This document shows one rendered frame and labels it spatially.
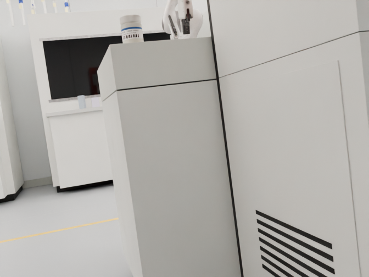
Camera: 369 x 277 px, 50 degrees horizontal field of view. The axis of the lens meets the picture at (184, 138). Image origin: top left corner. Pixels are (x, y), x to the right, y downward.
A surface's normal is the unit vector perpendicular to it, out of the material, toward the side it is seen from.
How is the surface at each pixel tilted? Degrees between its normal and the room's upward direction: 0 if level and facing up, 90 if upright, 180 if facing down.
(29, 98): 90
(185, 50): 90
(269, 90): 90
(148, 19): 90
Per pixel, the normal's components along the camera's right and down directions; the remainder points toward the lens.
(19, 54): 0.28, 0.03
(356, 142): -0.95, 0.14
